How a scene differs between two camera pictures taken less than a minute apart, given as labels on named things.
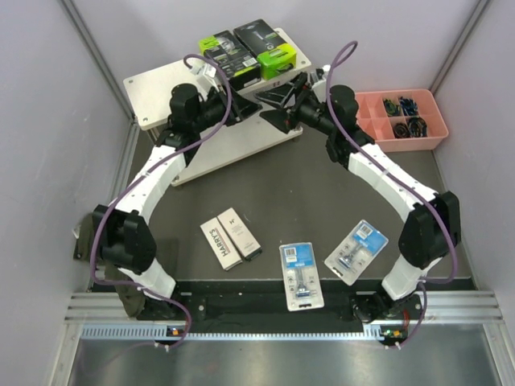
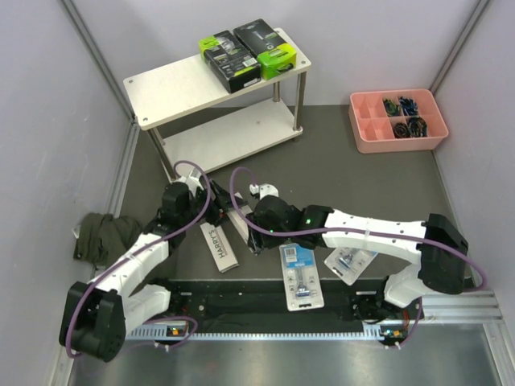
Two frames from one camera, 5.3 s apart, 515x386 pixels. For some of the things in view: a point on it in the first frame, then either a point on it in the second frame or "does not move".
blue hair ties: [409, 106] does not move
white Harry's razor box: [220, 244] does not move
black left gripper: [240, 108] → [224, 198]
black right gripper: [281, 118] → [259, 240]
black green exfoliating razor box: [241, 67] does not move
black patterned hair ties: [418, 127] does not move
